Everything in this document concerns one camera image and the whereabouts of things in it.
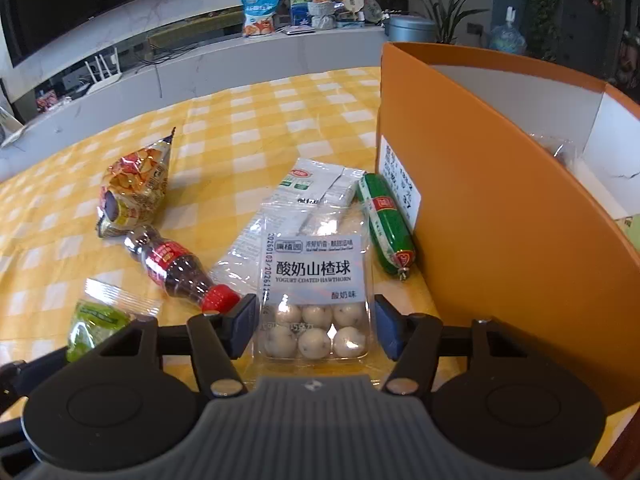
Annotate white green snack packet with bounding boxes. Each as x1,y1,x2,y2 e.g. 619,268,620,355
272,157,365,206

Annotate orange cardboard box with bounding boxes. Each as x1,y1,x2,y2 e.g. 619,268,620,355
375,41,640,406

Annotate yellow checkered tablecloth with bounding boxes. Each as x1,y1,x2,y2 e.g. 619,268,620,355
0,66,640,466

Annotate potted long-leaf plant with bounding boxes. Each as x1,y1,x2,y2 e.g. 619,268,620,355
397,0,493,46

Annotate black cables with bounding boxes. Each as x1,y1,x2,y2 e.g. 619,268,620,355
142,42,201,66

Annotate green ivy plant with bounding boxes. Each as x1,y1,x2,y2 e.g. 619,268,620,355
515,0,566,61

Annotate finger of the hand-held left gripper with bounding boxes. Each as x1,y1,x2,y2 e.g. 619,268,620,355
0,417,38,463
0,347,70,398

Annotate white router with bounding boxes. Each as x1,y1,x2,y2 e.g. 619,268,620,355
82,47,123,93

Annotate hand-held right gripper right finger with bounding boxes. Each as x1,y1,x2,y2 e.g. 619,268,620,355
374,294,538,395

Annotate clear packet of white balls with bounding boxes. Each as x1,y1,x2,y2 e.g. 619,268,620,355
252,200,373,361

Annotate grey blue trash can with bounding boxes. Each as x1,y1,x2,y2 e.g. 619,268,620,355
387,15,437,43

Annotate orange chip packet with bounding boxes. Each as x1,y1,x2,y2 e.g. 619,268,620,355
96,127,177,240

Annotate small cola bottle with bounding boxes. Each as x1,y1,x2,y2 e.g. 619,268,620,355
124,226,242,315

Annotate dark grey cabinet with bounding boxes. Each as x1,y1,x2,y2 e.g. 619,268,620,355
550,0,621,81

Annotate clear vegetable chips packet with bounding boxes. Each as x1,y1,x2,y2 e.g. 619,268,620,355
530,132,586,166

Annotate green raisin packet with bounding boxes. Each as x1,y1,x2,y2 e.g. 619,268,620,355
65,277,162,363

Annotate green sausage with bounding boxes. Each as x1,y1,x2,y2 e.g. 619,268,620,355
356,173,417,281

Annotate clear plastic snack packet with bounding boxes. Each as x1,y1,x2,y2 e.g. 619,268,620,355
209,205,281,301

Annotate blue snack bag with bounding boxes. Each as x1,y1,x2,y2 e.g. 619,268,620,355
241,0,279,38

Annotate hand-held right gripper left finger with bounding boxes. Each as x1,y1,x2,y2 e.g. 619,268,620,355
92,294,258,397

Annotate grey bouquet wrap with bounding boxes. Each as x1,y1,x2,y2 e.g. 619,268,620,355
307,1,337,30

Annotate white marble television console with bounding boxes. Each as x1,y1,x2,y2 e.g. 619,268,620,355
0,25,396,181

